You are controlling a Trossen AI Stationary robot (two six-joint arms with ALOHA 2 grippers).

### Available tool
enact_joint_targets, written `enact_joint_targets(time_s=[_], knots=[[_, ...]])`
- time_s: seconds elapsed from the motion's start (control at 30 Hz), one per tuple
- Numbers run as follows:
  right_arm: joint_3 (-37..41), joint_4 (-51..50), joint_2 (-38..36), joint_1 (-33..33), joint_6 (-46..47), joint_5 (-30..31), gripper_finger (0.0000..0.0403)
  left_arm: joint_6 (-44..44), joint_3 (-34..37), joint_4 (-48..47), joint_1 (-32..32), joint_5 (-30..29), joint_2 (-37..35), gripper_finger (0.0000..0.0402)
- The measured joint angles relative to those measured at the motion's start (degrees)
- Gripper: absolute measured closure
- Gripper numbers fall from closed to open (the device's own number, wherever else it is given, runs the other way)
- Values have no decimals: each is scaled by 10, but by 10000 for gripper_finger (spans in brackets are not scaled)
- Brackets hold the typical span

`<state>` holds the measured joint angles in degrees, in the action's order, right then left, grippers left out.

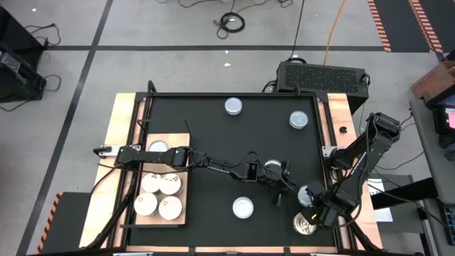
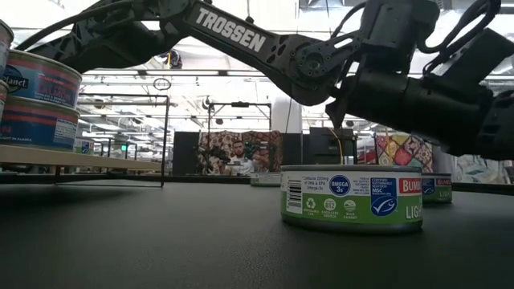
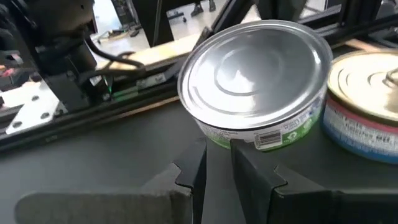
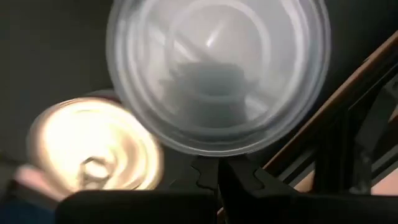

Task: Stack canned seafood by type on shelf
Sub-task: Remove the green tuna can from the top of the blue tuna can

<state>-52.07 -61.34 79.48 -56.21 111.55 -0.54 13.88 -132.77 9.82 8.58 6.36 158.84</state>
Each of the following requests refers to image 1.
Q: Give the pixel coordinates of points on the black equipment cart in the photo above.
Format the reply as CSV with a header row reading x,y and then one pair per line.
x,y
17,78

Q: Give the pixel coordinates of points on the black ramp with orange stripes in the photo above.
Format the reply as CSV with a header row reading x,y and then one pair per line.
x,y
71,224

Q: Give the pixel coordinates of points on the wooden shelf with black frame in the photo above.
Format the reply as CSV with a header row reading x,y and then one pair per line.
x,y
179,140

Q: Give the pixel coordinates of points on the small yellow tag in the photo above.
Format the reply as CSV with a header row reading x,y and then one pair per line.
x,y
314,215

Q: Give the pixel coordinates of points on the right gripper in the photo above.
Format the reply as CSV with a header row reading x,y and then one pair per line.
x,y
325,209

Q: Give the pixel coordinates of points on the black keyboard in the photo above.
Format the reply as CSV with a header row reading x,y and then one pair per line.
x,y
449,218

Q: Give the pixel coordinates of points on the white paper sheet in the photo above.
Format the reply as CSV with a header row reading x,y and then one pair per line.
x,y
375,186

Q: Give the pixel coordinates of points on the cardboard box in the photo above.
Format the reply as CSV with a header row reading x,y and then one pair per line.
x,y
435,80

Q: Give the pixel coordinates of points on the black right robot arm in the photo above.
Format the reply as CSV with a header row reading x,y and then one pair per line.
x,y
359,167

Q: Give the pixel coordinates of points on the black perforated computer case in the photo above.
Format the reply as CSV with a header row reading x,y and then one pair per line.
x,y
320,80

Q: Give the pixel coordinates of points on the black aluminium table frame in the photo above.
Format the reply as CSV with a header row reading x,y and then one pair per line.
x,y
114,220

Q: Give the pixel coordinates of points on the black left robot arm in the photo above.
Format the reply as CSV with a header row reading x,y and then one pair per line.
x,y
156,156

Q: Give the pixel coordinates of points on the black tablet with pink screen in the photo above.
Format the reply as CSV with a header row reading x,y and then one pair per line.
x,y
442,119

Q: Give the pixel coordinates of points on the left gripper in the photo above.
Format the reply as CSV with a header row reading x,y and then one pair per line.
x,y
272,176

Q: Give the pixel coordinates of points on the dark table mat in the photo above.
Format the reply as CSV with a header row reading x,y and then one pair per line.
x,y
202,195

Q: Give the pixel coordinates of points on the Wild Planet salmon can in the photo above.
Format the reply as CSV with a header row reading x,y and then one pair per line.
x,y
151,182
145,204
302,225
170,208
170,184

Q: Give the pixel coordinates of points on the grey side table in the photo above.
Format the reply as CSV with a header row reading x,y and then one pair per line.
x,y
432,160

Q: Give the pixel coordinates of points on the black beam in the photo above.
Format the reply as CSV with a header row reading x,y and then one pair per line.
x,y
405,193

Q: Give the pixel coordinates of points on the black mat with orange stripes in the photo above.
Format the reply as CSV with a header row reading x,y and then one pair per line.
x,y
401,21

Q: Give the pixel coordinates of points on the small black knob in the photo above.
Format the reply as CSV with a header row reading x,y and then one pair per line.
x,y
343,129

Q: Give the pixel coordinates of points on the Bumble Bee tuna can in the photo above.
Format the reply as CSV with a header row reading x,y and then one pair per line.
x,y
158,145
243,207
302,196
233,106
298,119
273,163

